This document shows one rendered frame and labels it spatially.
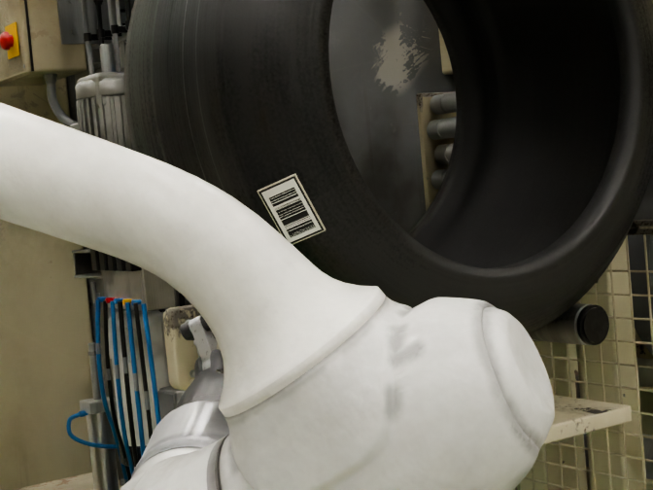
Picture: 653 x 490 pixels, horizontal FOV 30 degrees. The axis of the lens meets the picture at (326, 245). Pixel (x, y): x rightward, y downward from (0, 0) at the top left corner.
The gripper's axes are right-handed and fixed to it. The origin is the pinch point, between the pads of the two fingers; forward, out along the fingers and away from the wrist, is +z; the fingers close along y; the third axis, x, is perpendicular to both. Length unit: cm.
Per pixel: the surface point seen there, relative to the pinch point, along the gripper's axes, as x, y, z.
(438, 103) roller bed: 1, 16, 87
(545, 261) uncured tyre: 15.2, 19.3, 29.1
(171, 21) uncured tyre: -5.1, -20.0, 27.5
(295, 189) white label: 1.0, -3.1, 15.6
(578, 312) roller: 14.6, 29.1, 34.8
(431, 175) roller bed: -4, 25, 85
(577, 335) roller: 13.5, 31.1, 33.6
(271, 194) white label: -1.2, -3.6, 15.6
